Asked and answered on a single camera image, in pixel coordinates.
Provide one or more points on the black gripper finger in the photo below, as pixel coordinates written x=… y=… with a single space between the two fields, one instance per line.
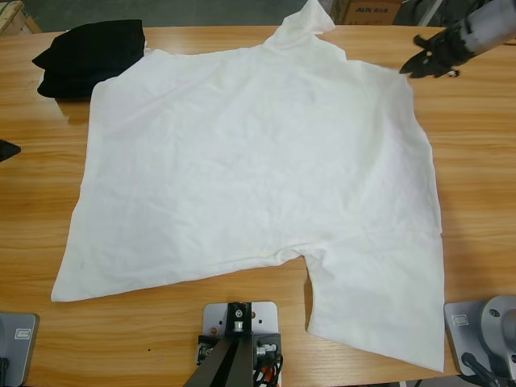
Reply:
x=8 y=150

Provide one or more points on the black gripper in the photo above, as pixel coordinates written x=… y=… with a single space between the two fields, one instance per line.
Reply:
x=451 y=48

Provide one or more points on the white T-shirt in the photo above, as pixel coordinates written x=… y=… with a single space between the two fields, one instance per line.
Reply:
x=250 y=161

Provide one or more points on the cardboard box with AUX print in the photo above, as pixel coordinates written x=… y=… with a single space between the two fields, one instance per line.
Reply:
x=373 y=10

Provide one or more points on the black folded garment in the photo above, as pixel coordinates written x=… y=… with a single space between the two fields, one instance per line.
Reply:
x=92 y=52

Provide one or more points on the wooden crate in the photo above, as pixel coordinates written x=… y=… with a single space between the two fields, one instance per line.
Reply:
x=14 y=16

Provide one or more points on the pale folded garment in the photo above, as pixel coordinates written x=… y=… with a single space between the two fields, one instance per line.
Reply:
x=146 y=46

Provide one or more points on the grey base plate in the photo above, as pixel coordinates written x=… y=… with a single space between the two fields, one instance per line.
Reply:
x=20 y=346
x=461 y=322

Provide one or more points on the dark camera post with bracket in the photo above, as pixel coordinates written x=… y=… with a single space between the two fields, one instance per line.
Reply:
x=230 y=354

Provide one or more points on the white mount plate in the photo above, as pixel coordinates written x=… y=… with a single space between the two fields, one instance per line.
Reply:
x=266 y=318

